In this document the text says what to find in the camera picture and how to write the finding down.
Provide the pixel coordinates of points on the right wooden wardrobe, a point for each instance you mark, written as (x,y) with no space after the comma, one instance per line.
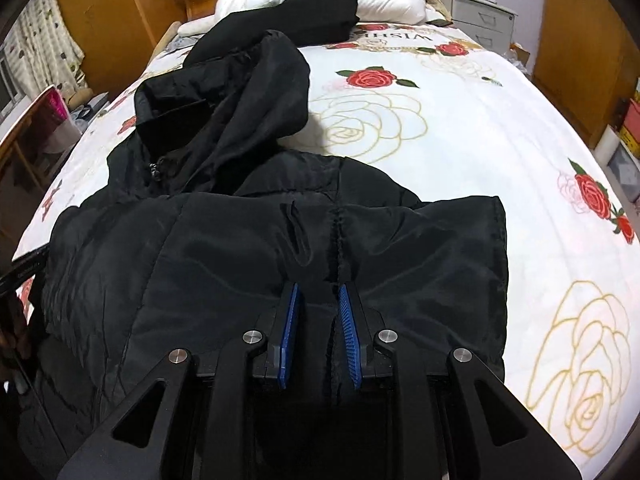
(587,64)

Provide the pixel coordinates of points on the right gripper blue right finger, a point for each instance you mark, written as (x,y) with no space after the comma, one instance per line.
(360,325)

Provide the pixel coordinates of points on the wooden wardrobe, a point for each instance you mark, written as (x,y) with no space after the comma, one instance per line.
(587,64)
(118,37)

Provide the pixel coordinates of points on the floral curtain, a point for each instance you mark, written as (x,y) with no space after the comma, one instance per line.
(41,52)

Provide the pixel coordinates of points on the grey bedside drawer cabinet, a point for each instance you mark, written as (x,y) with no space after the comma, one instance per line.
(487,23)

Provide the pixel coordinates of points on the white floral bed quilt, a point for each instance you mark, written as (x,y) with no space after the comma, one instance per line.
(447,127)

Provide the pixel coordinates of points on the left wooden wardrobe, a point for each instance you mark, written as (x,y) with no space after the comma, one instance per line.
(118,37)

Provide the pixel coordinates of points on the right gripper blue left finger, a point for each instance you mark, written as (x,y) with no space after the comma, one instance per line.
(281,336)

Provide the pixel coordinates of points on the folded black garment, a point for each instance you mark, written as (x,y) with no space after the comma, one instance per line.
(305,22)

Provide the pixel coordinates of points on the black puffer jacket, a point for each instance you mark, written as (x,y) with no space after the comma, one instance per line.
(207,224)

